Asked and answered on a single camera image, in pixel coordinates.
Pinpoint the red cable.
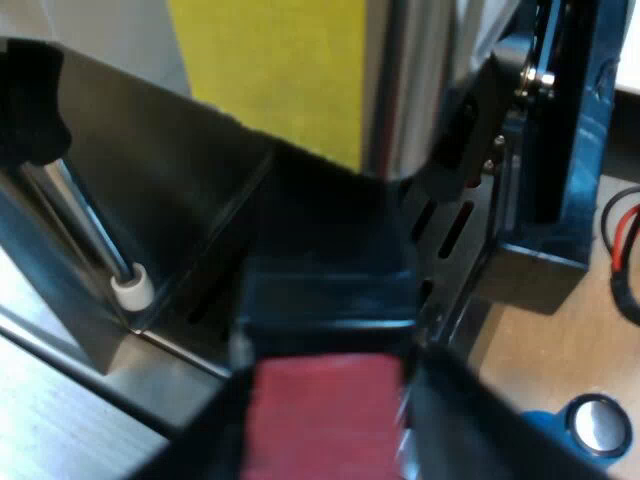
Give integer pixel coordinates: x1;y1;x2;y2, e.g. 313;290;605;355
611;205;640;274

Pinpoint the blue metal block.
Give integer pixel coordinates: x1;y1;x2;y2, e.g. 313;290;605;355
482;0;622;317

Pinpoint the steel espresso machine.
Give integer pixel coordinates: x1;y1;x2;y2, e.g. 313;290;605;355
0;0;524;451

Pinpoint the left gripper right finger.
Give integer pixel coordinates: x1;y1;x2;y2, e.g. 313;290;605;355
403;343;619;480

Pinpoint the black cable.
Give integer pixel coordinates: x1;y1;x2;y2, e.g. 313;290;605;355
598;185;640;327

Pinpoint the bright blue tamper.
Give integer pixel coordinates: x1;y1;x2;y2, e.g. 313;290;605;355
519;392;634;480

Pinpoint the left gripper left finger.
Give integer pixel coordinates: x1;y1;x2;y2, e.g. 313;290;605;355
133;363;262;480

